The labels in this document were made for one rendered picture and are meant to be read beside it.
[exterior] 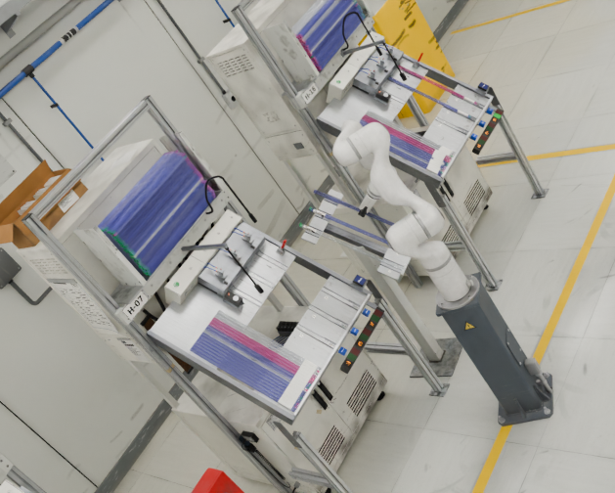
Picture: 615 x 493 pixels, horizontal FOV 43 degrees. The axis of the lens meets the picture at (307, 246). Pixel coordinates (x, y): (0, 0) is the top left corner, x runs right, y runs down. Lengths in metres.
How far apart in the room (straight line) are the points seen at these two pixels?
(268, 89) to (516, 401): 1.96
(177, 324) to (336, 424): 0.97
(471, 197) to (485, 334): 1.58
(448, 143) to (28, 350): 2.58
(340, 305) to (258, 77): 1.32
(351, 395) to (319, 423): 0.25
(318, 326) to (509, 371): 0.83
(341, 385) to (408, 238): 1.10
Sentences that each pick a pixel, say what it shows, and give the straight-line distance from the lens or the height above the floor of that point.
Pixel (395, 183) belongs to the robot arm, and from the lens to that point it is 3.01.
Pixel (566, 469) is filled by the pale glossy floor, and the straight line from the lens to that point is 3.42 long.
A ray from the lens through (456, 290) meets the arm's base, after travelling 3.16.
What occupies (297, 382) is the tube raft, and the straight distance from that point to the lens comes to 3.26.
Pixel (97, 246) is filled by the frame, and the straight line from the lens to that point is 3.25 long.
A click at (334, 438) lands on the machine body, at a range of 3.85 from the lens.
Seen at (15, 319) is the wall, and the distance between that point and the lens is 4.67.
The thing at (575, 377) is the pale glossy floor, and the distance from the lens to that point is 3.69.
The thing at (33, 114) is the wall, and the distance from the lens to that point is 4.81.
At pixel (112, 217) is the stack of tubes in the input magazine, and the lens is 3.27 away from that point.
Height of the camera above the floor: 2.63
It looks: 28 degrees down
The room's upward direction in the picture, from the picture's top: 36 degrees counter-clockwise
